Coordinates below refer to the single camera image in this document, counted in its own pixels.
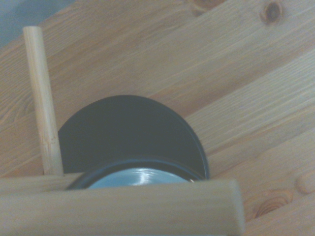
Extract blue enamel mug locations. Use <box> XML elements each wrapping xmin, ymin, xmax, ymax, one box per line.
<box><xmin>65</xmin><ymin>159</ymin><xmax>210</xmax><ymax>190</ymax></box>

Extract wooden mug tree black base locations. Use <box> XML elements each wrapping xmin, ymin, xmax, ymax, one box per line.
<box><xmin>0</xmin><ymin>26</ymin><xmax>247</xmax><ymax>236</ymax></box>

